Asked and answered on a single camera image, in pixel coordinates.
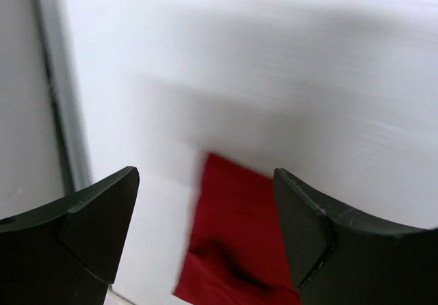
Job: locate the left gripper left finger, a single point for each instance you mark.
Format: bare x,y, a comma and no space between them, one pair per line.
68,251

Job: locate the dark red t shirt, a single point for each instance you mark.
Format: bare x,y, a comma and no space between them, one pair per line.
235,251

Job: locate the aluminium frame rail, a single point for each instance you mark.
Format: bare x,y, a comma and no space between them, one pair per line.
63,98

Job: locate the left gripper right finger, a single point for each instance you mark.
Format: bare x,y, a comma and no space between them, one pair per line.
337,254

